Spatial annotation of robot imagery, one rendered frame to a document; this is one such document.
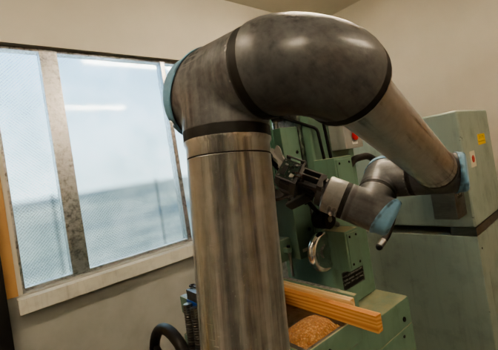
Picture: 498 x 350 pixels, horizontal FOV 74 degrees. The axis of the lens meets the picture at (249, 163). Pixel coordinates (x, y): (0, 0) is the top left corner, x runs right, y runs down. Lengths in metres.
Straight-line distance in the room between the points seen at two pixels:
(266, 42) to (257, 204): 0.18
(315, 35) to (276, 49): 0.04
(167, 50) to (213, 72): 2.16
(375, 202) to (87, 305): 1.76
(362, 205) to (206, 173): 0.47
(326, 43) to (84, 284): 1.91
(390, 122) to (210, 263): 0.29
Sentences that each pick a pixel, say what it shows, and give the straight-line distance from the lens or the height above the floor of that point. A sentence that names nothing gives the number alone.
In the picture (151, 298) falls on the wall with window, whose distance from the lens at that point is 2.33.
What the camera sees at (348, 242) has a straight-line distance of 1.05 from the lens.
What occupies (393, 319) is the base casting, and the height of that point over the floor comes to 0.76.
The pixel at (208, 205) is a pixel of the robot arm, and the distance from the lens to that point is 0.39.
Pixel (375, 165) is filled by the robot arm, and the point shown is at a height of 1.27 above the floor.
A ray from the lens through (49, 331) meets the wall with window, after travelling 2.18.
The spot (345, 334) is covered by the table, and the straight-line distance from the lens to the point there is 0.93.
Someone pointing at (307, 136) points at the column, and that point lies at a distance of 1.10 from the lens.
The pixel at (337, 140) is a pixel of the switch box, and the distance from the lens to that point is 1.14.
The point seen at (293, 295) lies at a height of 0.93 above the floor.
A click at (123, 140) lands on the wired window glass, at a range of 2.30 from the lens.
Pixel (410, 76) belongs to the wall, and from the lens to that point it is 3.31.
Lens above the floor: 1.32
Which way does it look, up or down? level
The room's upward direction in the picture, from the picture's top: 9 degrees counter-clockwise
